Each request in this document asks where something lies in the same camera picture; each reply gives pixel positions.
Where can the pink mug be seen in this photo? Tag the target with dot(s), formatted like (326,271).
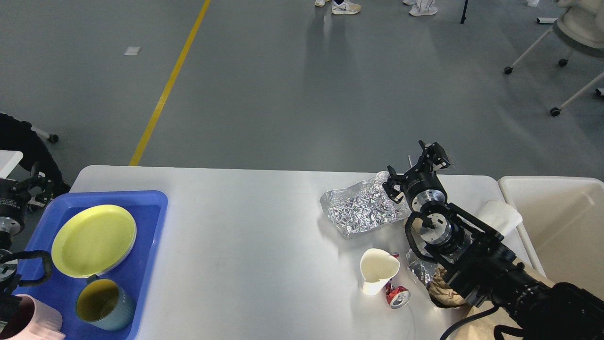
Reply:
(34,320)

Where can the blue plastic tray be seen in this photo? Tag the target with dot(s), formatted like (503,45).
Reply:
(60,291)

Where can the pale green plate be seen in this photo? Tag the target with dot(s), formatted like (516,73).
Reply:
(93,248)

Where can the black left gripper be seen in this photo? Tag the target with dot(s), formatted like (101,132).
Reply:
(32,194)

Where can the white plastic bin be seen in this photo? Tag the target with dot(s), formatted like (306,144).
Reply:
(562,227)

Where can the yellow plastic plate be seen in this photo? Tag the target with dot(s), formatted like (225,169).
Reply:
(101,213)

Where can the crushed white paper cup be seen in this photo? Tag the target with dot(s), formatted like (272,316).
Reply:
(377,268)

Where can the large crumpled aluminium foil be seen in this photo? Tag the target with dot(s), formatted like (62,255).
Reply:
(363,207)

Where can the person in black clothes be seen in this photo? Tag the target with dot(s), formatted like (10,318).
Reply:
(16,135)

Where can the person in white trousers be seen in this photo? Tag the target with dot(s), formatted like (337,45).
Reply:
(421,8)

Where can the grey-blue mug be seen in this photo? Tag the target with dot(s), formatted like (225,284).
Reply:
(105,305)

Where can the white side table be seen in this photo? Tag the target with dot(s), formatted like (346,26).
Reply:
(9,161)

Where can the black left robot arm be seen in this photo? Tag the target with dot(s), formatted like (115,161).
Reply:
(10,279)

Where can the crumpled brown paper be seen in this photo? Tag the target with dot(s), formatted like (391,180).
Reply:
(441,293)

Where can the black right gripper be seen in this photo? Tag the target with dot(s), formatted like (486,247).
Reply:
(421,187)

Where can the person with white sneakers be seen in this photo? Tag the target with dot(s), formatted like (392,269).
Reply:
(340,7)

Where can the white rolling chair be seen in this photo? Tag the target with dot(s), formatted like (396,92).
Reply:
(580,28)

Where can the black stand leg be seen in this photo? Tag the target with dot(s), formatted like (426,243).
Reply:
(464,12)

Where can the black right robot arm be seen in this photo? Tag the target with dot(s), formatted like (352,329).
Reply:
(478,265)

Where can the crushed red soda can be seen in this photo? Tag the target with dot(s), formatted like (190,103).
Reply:
(396,296)

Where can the white crumpled napkin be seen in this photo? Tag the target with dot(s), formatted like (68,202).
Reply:
(501,216)

